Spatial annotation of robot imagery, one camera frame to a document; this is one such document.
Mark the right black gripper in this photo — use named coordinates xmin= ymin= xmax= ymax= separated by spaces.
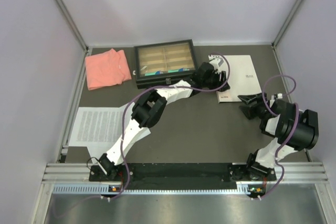
xmin=238 ymin=92 xmax=271 ymax=120

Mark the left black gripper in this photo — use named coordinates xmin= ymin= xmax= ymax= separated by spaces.
xmin=202 ymin=70 xmax=229 ymax=92

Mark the black ring binder folder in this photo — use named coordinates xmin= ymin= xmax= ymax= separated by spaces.
xmin=217 ymin=55 xmax=261 ymax=103

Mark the printed white paper sheet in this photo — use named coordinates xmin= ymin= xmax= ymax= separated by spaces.
xmin=68 ymin=105 xmax=126 ymax=146

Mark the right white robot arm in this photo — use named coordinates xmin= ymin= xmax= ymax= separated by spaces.
xmin=238 ymin=93 xmax=319 ymax=180

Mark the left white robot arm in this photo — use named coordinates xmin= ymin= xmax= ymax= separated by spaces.
xmin=98 ymin=58 xmax=230 ymax=180

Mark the black glass-lid compartment box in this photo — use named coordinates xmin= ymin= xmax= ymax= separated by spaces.
xmin=134 ymin=39 xmax=198 ymax=89

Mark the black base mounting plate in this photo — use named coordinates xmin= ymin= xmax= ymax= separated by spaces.
xmin=89 ymin=162 xmax=276 ymax=189

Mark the pink folded cloth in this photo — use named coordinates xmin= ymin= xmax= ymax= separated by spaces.
xmin=85 ymin=49 xmax=132 ymax=91

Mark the lower white paper sheet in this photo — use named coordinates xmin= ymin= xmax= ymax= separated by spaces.
xmin=87 ymin=143 xmax=106 ymax=159

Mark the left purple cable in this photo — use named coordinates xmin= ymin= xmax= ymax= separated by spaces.
xmin=51 ymin=52 xmax=232 ymax=218

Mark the purple cable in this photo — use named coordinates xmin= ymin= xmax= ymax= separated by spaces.
xmin=246 ymin=74 xmax=300 ymax=200
xmin=51 ymin=52 xmax=232 ymax=218

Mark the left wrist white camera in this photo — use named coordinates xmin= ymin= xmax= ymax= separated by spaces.
xmin=208 ymin=55 xmax=227 ymax=72

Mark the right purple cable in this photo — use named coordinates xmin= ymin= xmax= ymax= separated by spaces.
xmin=246 ymin=74 xmax=300 ymax=200

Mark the grey slotted cable duct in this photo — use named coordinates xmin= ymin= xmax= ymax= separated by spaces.
xmin=52 ymin=184 xmax=250 ymax=196

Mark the aluminium frame rail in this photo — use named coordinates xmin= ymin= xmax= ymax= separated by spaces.
xmin=54 ymin=0 xmax=88 ymax=51

